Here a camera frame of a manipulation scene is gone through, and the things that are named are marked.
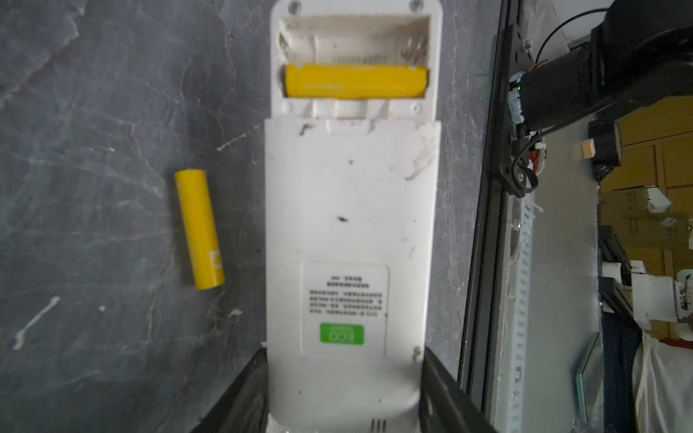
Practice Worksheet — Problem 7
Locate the yellow battery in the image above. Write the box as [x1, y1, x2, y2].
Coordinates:
[284, 64, 428, 100]
[174, 170, 226, 290]

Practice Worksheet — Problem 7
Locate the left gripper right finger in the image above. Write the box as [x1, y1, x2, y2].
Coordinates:
[419, 346, 496, 433]

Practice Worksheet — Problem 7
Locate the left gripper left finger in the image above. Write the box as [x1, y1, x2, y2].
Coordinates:
[191, 347, 268, 433]

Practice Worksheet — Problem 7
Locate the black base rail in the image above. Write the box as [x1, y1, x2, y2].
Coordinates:
[458, 1, 529, 416]

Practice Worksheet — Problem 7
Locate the white slotted cable duct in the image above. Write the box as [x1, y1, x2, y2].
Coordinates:
[493, 193, 535, 432]

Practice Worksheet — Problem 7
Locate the white remote with batteries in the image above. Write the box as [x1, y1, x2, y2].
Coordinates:
[263, 1, 443, 432]

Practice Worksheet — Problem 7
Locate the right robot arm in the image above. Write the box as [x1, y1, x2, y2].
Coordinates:
[508, 1, 692, 131]

